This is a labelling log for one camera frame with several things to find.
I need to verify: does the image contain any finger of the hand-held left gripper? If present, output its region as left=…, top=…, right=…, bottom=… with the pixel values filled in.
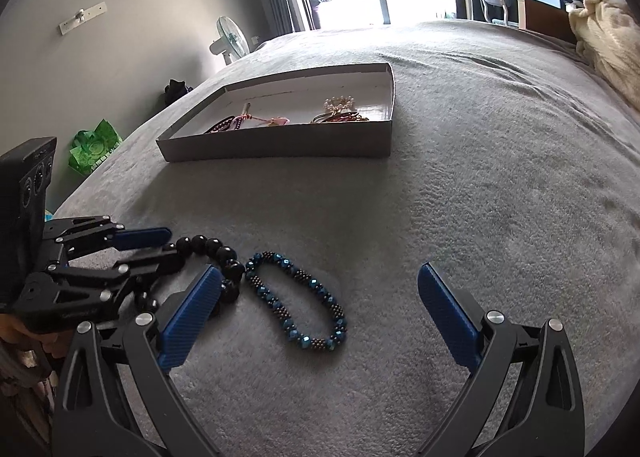
left=42, top=214, right=174, bottom=259
left=46, top=245, right=187, bottom=296

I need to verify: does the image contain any white standing fan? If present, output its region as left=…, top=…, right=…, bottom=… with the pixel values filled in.
left=208, top=16, right=250, bottom=66

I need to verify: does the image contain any cream knitted blanket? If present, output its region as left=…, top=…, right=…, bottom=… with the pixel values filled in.
left=566, top=0, right=640, bottom=111

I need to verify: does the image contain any person's left hand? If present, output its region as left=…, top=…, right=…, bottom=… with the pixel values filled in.
left=0, top=311, right=70, bottom=364

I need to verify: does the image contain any grey cardboard box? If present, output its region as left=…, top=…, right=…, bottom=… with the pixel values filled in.
left=156, top=63, right=396, bottom=164

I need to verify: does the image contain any white wall hook strip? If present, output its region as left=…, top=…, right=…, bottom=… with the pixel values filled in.
left=58, top=0, right=109, bottom=36

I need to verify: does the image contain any reddish brown bracelet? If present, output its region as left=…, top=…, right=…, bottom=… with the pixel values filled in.
left=312, top=110, right=372, bottom=124

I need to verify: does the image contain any black bag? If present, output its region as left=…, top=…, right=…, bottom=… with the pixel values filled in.
left=163, top=78, right=194, bottom=108

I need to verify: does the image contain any white pearl bracelet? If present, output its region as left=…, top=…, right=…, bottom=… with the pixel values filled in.
left=323, top=96, right=358, bottom=114

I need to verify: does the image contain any pink braided tassel bracelet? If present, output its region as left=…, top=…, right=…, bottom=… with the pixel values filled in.
left=238, top=103, right=292, bottom=128

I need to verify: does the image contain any large black bead bracelet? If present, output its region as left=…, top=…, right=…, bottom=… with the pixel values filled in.
left=132, top=234, right=246, bottom=314

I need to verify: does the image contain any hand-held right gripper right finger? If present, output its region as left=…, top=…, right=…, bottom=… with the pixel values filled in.
left=417, top=262, right=587, bottom=457

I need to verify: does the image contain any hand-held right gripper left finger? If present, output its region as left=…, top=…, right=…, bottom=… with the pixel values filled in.
left=52, top=264, right=225, bottom=457

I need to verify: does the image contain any green plastic bag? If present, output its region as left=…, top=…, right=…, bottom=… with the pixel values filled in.
left=68, top=118, right=124, bottom=174

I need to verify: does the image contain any brown wooden cabinet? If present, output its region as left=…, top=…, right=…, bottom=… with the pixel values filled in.
left=524, top=0, right=579, bottom=44

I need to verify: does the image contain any dark maroon bead bracelet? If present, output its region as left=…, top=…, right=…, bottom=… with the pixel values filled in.
left=202, top=114, right=247, bottom=135

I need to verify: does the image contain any blue crystal bead bracelet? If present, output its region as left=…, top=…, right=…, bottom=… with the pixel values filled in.
left=243, top=250, right=349, bottom=352

